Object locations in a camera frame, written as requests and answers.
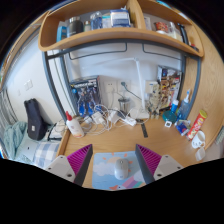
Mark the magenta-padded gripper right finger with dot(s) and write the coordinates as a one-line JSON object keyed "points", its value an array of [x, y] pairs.
{"points": [[151, 161]]}

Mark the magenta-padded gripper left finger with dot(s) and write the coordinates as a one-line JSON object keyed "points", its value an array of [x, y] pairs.
{"points": [[76, 161]]}

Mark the pastel cloud print mouse pad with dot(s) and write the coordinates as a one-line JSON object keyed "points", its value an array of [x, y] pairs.
{"points": [[103, 170]]}

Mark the plaid pillow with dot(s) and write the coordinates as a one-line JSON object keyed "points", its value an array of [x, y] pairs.
{"points": [[46, 155]]}

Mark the black ruler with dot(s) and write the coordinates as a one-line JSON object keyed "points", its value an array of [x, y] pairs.
{"points": [[144, 130]]}

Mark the white bottle with red cap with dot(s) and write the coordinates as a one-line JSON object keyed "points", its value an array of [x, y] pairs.
{"points": [[75, 128]]}

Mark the small white cube clock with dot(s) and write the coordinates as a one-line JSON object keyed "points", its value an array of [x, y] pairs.
{"points": [[168, 124]]}

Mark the white power strip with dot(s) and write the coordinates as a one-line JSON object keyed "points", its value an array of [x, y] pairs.
{"points": [[130, 120]]}

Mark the small white charger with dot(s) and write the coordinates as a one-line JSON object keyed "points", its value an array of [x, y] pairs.
{"points": [[97, 118]]}

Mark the white mug with doodle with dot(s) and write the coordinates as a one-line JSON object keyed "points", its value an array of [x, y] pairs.
{"points": [[197, 140]]}

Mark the wooden robot figure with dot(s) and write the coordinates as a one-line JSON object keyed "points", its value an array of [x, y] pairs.
{"points": [[154, 105]]}

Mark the large white power adapter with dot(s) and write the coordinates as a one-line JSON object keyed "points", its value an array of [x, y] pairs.
{"points": [[113, 117]]}

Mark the black bag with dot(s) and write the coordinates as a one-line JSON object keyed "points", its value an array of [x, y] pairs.
{"points": [[35, 121]]}

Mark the red potato chips can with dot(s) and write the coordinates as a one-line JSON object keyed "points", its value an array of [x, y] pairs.
{"points": [[196, 125]]}

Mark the clear blue pump bottle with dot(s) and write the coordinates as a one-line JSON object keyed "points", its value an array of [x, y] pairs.
{"points": [[184, 108]]}

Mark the steel cup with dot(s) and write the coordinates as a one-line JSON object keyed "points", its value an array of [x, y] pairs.
{"points": [[124, 105]]}

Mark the blue robot model kit box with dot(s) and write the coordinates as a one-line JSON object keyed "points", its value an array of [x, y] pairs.
{"points": [[85, 96]]}

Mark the teal knitted blanket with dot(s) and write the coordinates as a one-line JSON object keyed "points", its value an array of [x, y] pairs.
{"points": [[13, 140]]}

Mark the white desk lamp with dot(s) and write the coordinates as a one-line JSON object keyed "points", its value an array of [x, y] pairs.
{"points": [[140, 86]]}

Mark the colourful figure poster box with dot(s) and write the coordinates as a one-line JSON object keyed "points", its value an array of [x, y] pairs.
{"points": [[170, 86]]}

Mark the wooden shelf unit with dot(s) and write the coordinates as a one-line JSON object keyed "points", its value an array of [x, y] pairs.
{"points": [[100, 35]]}

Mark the grey metal frame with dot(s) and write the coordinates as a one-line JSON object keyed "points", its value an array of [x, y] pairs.
{"points": [[50, 80]]}

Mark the white wall switch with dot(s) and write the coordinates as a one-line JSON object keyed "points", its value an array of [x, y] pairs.
{"points": [[28, 85]]}

